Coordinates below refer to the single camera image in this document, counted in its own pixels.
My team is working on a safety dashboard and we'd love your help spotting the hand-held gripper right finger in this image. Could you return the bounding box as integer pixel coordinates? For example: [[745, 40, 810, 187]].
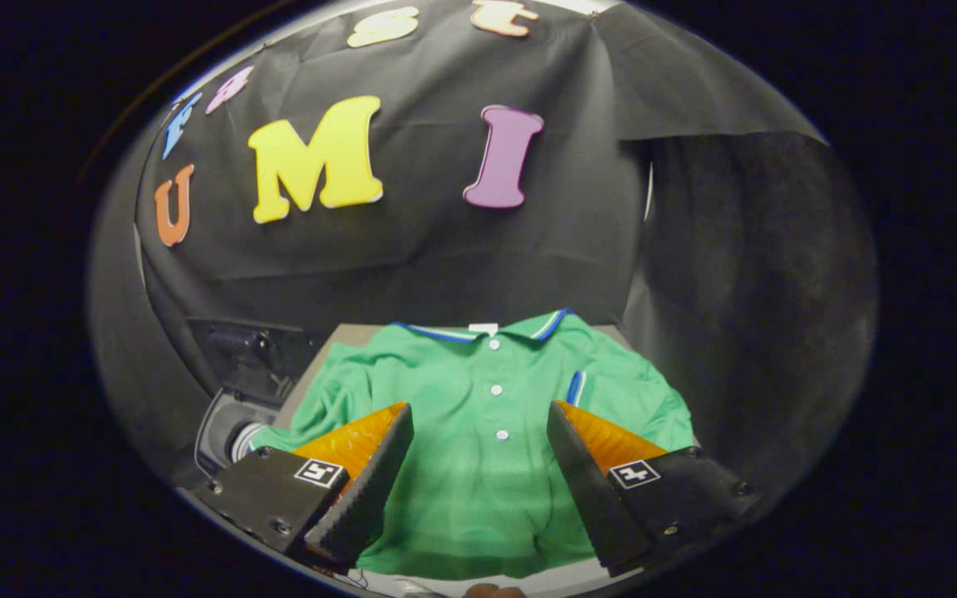
[[547, 399, 758, 579]]

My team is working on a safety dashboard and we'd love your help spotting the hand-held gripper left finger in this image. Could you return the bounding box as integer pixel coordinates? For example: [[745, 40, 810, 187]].
[[192, 402, 415, 571]]

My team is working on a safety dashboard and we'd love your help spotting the green polo shirt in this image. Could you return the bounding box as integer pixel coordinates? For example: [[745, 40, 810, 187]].
[[250, 308, 695, 581]]

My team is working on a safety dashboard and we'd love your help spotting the dark washing machine lid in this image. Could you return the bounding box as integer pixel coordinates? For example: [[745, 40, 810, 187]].
[[186, 316, 323, 408]]

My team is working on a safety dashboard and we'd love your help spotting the small silver cabinet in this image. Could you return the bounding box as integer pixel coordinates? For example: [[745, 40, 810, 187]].
[[275, 322, 637, 424]]

